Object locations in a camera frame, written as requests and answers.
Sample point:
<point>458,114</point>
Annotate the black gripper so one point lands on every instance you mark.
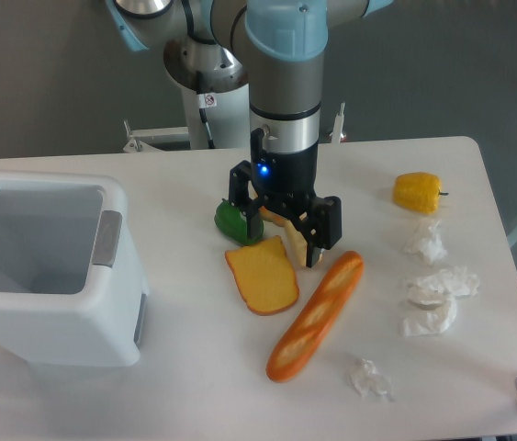
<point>284,183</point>

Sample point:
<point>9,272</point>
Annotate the long orange baguette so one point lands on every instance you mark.
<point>303,337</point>

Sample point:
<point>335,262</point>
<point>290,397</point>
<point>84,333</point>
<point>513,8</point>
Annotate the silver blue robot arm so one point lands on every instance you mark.
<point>276,50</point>

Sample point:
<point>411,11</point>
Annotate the pale bread stick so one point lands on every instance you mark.
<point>297,242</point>

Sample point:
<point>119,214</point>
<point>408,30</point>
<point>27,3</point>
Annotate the toast bread slice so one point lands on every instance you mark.
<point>264,276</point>

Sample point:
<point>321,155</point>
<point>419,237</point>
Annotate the green bell pepper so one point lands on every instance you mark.
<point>231,223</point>

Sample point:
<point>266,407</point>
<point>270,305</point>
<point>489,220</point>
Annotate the yellow bell pepper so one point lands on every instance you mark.
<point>418,191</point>

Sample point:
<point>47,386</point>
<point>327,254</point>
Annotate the upper crumpled white tissue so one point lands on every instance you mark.
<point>427,243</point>

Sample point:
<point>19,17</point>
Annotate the large crumpled white tissue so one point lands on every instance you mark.
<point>435,298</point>

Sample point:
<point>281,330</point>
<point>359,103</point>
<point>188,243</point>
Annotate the small crumpled white tissue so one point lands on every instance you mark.
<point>367,380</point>

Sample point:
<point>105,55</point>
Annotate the white trash bin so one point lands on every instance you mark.
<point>72,286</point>

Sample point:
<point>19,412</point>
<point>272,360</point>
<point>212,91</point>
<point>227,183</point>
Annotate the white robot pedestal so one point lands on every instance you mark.
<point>224,99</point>

